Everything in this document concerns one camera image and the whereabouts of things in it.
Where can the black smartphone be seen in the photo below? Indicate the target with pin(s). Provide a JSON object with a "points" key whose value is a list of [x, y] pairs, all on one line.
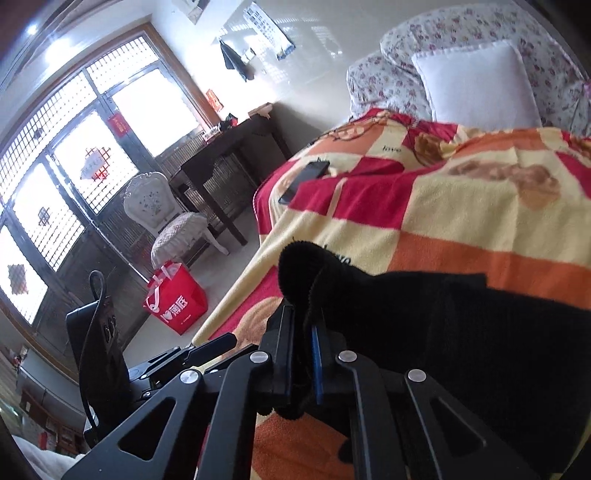
{"points": [[307, 177]]}

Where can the white ornate chair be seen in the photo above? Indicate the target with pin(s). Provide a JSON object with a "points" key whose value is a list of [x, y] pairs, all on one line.
{"points": [[152, 203]]}

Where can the red wall sticker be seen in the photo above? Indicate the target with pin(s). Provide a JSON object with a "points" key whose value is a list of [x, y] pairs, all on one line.
{"points": [[213, 99]]}

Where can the dark wooden table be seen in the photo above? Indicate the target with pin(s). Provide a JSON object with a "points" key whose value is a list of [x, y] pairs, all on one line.
{"points": [[221, 147]]}

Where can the red shopping bag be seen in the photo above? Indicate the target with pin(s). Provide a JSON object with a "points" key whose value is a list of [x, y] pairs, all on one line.
{"points": [[178, 300]]}

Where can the lattice window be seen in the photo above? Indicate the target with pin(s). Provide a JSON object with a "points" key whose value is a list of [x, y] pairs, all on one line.
{"points": [[69, 161]]}

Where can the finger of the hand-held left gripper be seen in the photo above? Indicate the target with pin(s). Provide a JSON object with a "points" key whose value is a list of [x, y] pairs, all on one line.
{"points": [[212, 345]]}

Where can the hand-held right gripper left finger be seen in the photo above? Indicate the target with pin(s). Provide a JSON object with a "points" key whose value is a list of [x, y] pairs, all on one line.
{"points": [[277, 360]]}

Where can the wall calendar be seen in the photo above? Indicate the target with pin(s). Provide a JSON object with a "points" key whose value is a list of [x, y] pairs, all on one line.
{"points": [[270, 27]]}

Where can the white pillow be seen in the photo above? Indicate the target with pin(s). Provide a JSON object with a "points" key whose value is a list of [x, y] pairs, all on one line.
{"points": [[475, 83]]}

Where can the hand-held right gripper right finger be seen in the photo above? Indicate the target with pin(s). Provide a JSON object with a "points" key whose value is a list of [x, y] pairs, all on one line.
{"points": [[317, 364]]}

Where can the floral bed cover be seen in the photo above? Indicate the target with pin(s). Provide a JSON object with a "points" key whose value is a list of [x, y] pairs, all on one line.
{"points": [[369, 78]]}

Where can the dark hanging jacket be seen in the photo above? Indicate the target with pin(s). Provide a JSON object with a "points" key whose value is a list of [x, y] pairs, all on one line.
{"points": [[233, 60]]}

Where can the red orange checkered blanket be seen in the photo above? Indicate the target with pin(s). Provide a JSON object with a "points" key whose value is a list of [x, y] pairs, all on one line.
{"points": [[438, 221]]}

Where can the black pants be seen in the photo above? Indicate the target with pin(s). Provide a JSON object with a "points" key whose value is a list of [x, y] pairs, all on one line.
{"points": [[461, 323]]}

